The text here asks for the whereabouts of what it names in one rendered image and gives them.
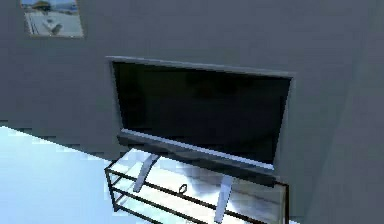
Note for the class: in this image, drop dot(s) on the black flat television set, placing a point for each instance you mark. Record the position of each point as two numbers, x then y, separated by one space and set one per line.
200 106

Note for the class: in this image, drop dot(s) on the black framed glass television stand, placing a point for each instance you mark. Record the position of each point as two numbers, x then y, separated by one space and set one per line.
160 196

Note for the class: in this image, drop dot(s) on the framed picture on wall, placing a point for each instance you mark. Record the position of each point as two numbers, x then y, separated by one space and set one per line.
53 18

